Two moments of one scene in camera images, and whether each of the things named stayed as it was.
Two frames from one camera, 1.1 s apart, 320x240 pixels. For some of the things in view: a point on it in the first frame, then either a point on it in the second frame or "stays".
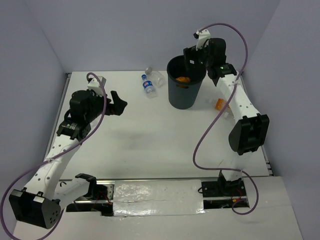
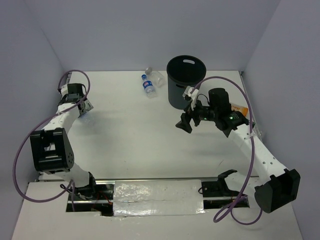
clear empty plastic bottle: (157, 78) stays
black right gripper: (190, 53) to (186, 117)
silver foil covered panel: (171, 197) stays
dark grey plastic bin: (184, 86) stays
